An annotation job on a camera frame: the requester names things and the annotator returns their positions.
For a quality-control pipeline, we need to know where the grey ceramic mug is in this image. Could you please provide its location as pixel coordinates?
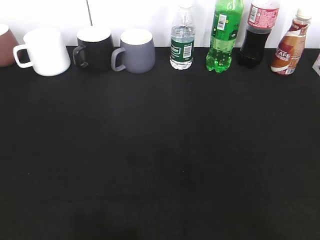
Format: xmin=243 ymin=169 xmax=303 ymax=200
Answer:
xmin=111 ymin=28 xmax=156 ymax=74

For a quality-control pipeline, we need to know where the Nescafe coffee bottle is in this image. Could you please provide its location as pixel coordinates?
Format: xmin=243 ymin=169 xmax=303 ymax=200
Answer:
xmin=270 ymin=7 xmax=312 ymax=76

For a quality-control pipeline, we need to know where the black ceramic mug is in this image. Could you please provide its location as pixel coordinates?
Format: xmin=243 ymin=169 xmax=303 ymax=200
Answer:
xmin=72 ymin=26 xmax=115 ymax=73

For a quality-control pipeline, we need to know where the cola bottle red label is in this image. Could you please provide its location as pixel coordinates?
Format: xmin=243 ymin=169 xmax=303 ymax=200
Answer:
xmin=239 ymin=0 xmax=280 ymax=68

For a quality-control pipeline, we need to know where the green soda bottle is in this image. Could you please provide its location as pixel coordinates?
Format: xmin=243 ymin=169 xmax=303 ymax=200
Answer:
xmin=206 ymin=0 xmax=244 ymax=74

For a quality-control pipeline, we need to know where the white ceramic mug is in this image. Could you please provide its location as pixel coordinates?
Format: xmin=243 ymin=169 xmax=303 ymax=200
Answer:
xmin=12 ymin=27 xmax=71 ymax=77

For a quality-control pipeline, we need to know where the dark red ceramic mug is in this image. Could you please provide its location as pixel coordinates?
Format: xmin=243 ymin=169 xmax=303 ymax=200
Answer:
xmin=0 ymin=23 xmax=19 ymax=68

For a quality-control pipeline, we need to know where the Cestbon clear water bottle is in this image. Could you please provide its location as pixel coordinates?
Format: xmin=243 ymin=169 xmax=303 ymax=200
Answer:
xmin=169 ymin=0 xmax=196 ymax=70

